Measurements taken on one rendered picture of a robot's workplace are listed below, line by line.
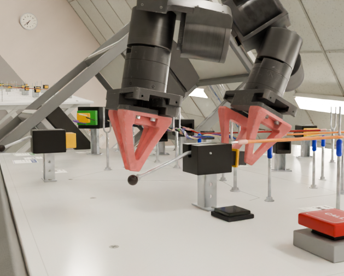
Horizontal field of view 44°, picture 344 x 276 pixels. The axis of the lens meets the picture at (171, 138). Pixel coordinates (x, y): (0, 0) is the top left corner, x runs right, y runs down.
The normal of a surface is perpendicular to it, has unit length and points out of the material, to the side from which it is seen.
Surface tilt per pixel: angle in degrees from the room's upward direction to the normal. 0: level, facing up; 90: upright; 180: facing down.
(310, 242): 140
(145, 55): 104
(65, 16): 90
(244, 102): 115
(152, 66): 94
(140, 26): 120
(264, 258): 50
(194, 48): 133
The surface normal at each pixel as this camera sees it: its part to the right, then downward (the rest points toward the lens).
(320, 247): -0.91, 0.04
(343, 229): 0.40, 0.07
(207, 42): -0.04, 0.37
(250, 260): 0.00, -1.00
